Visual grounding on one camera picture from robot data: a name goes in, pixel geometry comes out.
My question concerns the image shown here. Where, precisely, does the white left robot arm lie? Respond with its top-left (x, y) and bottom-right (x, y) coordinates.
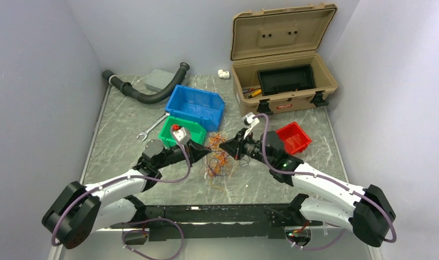
top-left (42, 140), bottom-right (212, 249)

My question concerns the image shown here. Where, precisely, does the silver open-end wrench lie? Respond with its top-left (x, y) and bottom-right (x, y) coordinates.
top-left (136, 112), bottom-right (170, 141)

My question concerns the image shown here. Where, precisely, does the green plastic bin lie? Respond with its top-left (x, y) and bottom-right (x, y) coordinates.
top-left (158, 115), bottom-right (208, 148)

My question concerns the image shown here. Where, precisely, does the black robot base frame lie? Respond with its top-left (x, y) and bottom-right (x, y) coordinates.
top-left (111, 197), bottom-right (322, 242)

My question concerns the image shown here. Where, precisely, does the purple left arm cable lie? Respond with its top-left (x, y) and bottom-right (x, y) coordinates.
top-left (50, 140), bottom-right (193, 247)

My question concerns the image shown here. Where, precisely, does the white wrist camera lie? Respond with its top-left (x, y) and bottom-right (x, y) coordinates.
top-left (171, 124), bottom-right (192, 145)
top-left (242, 112), bottom-right (260, 138)

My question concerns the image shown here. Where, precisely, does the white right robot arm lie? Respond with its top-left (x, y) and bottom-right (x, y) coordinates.
top-left (219, 131), bottom-right (396, 248)

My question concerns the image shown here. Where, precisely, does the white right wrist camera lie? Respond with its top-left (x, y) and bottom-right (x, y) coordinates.
top-left (242, 112), bottom-right (260, 138)

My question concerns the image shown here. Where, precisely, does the yellow handled screwdriver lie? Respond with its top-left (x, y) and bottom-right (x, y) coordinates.
top-left (242, 88), bottom-right (262, 99)

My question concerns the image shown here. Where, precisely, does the black corrugated hose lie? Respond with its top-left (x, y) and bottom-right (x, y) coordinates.
top-left (102, 62), bottom-right (191, 105)

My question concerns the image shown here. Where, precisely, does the grey flat block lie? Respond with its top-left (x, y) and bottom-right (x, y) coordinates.
top-left (145, 69), bottom-right (175, 92)

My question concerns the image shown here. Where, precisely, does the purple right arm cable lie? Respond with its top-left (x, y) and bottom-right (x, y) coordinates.
top-left (254, 113), bottom-right (398, 244)

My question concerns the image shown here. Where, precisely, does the red plastic bin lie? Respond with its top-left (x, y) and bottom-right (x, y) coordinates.
top-left (276, 121), bottom-right (312, 155)

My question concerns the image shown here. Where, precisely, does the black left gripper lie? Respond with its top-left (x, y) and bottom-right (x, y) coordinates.
top-left (155, 138), bottom-right (211, 170)

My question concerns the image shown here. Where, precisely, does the blue plastic bin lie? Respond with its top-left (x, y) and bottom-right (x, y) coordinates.
top-left (165, 85), bottom-right (225, 132)

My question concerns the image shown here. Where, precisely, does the tan plastic toolbox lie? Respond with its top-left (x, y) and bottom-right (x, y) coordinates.
top-left (230, 3), bottom-right (338, 115)

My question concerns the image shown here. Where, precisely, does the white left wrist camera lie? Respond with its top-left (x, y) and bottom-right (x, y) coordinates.
top-left (171, 124), bottom-right (192, 145)

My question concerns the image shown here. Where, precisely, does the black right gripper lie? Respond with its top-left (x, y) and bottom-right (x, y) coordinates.
top-left (220, 127), bottom-right (274, 167)

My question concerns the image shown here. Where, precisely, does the orange thin cable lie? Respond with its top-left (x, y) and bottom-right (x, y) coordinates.
top-left (205, 132), bottom-right (241, 180)

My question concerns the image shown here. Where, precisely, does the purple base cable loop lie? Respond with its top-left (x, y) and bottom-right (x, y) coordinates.
top-left (121, 217), bottom-right (185, 260)

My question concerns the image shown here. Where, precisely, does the black toolbox tray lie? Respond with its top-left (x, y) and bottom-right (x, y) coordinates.
top-left (257, 64), bottom-right (316, 96)

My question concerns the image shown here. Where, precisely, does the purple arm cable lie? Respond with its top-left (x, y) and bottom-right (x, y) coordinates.
top-left (50, 140), bottom-right (193, 247)
top-left (254, 113), bottom-right (398, 244)

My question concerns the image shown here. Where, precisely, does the white pipe elbow fitting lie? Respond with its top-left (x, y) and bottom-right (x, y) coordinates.
top-left (217, 69), bottom-right (230, 79)

